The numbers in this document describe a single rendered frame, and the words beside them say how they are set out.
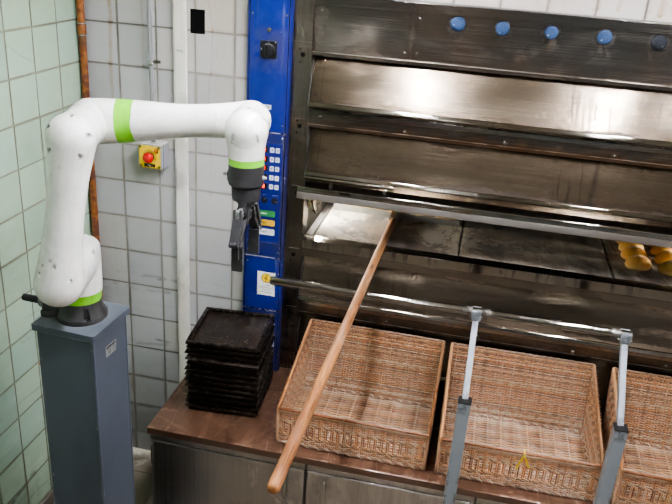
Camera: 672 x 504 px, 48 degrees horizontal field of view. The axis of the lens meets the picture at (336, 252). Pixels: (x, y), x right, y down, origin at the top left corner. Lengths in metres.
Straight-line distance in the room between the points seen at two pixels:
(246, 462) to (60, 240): 1.20
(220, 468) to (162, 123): 1.39
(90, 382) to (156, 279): 1.00
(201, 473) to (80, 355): 0.85
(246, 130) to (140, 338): 1.73
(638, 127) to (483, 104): 0.52
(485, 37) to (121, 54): 1.34
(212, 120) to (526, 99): 1.17
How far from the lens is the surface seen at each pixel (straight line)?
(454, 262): 2.88
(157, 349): 3.41
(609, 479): 2.62
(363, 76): 2.75
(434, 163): 2.77
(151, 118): 2.04
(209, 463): 2.91
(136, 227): 3.19
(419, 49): 2.71
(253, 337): 2.86
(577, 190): 2.79
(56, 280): 2.07
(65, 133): 1.93
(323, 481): 2.79
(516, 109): 2.70
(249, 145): 1.88
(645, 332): 3.03
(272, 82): 2.78
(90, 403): 2.39
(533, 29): 2.68
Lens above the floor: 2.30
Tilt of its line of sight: 23 degrees down
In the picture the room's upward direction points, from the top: 4 degrees clockwise
